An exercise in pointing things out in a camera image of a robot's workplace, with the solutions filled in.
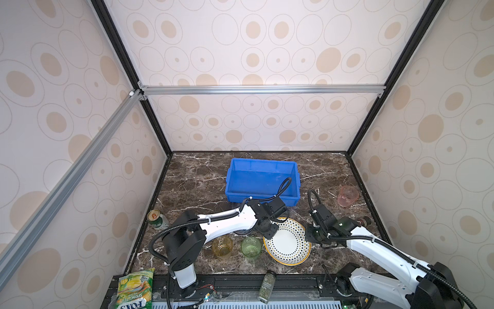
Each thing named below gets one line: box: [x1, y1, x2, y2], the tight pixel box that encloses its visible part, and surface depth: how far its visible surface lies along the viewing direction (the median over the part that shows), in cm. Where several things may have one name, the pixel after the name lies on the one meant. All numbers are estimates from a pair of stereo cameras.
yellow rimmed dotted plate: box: [262, 216, 312, 266], surface depth 82 cm
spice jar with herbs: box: [257, 269, 278, 305], surface depth 72 cm
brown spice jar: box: [356, 215, 373, 227], surface depth 89 cm
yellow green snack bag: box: [115, 267, 156, 309], surface depth 72 cm
